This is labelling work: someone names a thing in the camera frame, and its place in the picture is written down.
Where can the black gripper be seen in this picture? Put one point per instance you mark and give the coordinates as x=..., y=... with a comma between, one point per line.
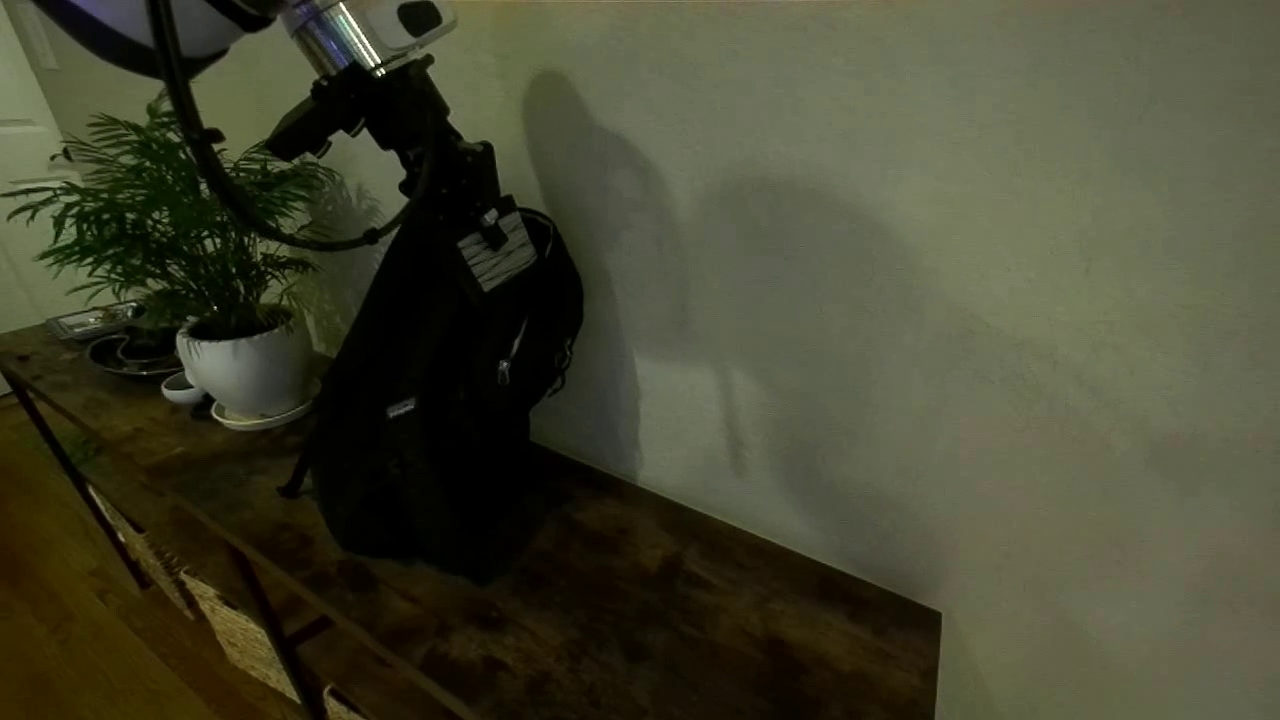
x=406, y=119

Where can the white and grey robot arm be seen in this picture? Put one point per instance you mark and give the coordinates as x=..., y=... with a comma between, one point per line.
x=371, y=67

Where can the black backpack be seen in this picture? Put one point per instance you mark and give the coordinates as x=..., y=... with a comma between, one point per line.
x=423, y=426

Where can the white plant pot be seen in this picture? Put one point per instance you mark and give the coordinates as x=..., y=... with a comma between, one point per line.
x=251, y=368

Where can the white saucer under pot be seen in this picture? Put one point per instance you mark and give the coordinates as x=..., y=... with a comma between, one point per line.
x=258, y=420

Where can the green potted plant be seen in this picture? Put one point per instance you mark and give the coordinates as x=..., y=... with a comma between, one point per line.
x=143, y=223

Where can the dark round tray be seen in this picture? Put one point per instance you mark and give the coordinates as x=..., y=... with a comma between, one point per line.
x=134, y=353

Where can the dark wooden console table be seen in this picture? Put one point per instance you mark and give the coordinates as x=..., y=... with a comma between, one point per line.
x=617, y=607

